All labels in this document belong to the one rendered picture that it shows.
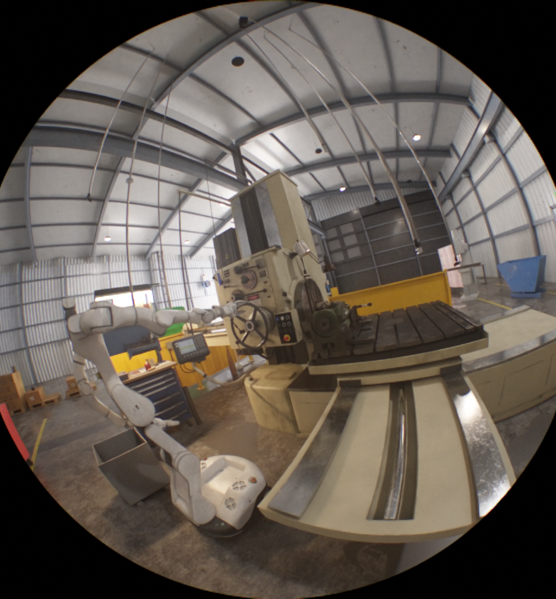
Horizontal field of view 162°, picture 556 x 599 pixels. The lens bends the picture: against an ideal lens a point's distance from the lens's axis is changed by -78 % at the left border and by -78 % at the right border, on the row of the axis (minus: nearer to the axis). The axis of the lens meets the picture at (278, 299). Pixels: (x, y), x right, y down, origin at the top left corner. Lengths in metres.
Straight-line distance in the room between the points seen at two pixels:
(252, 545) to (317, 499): 0.85
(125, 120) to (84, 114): 1.68
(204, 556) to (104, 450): 1.28
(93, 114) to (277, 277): 8.52
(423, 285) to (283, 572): 4.04
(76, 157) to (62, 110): 2.26
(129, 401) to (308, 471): 0.81
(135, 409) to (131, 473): 1.08
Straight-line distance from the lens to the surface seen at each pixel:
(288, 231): 2.33
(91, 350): 0.98
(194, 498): 1.35
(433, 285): 3.92
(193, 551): 1.75
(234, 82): 7.91
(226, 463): 1.73
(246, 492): 1.42
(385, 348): 1.34
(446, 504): 0.85
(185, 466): 1.21
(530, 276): 6.44
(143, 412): 1.02
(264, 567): 1.54
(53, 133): 5.48
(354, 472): 0.92
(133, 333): 3.03
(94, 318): 0.78
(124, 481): 2.02
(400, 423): 1.12
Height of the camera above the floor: 1.45
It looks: level
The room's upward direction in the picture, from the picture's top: 13 degrees counter-clockwise
